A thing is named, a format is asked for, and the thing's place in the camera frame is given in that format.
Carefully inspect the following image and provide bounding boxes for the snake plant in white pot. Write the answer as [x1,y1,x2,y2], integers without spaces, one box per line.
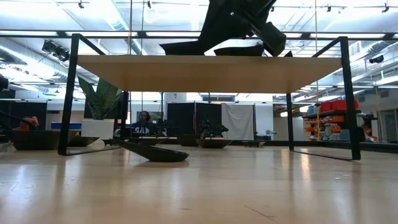
[77,76,124,141]

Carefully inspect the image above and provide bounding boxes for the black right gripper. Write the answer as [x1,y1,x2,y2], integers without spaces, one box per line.
[159,0,287,57]

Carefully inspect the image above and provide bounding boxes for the wooden riser shelf black legs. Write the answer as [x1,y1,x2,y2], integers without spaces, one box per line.
[57,32,363,162]

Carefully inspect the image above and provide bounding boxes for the shelving cart with storage bins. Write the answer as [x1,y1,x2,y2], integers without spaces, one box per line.
[302,99,363,142]

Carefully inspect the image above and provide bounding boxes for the black partition panel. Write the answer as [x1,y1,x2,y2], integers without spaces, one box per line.
[167,102,223,138]

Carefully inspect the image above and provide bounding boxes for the person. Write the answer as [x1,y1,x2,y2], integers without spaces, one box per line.
[131,110,159,137]

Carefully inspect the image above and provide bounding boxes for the black wavy square bowl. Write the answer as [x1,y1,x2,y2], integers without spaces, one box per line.
[176,134,203,147]
[213,43,266,57]
[11,129,78,151]

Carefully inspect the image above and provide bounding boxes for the white hanging sheet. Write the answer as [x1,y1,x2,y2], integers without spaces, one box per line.
[221,103,256,141]

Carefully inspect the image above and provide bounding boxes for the black aluminium rig frame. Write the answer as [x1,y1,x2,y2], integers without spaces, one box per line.
[198,139,398,154]

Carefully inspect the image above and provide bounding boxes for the small black square plate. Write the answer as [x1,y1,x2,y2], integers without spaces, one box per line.
[101,138,121,147]

